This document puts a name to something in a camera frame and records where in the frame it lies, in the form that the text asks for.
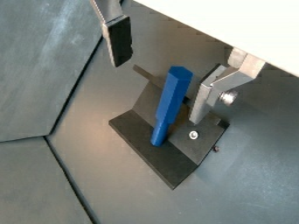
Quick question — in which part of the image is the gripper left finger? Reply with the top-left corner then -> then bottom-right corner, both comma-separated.
90,0 -> 134,67

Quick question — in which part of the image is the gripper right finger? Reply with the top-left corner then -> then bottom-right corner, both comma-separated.
190,48 -> 266,124

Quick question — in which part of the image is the blue peg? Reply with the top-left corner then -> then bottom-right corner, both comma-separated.
151,66 -> 192,146

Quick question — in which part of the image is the black angle fixture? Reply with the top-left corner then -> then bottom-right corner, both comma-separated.
108,65 -> 230,189

